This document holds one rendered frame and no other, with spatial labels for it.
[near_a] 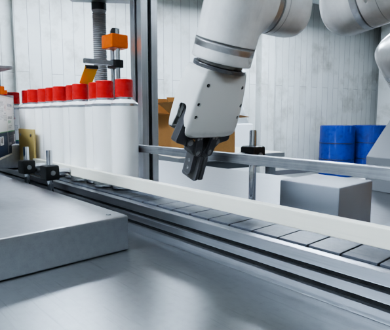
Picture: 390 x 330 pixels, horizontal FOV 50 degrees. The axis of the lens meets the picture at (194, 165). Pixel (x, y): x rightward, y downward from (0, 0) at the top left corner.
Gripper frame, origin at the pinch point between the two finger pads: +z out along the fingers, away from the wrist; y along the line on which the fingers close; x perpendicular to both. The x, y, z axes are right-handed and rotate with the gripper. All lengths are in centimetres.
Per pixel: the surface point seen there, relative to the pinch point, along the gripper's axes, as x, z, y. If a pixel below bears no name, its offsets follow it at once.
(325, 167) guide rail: 18.6, -8.1, -3.1
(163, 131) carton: -177, 69, -140
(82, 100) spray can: -35.6, 1.6, 0.8
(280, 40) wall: -410, 9, -541
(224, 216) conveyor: 9.6, 3.2, 1.6
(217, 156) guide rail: 1.3, -1.8, -3.1
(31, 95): -61, 9, 2
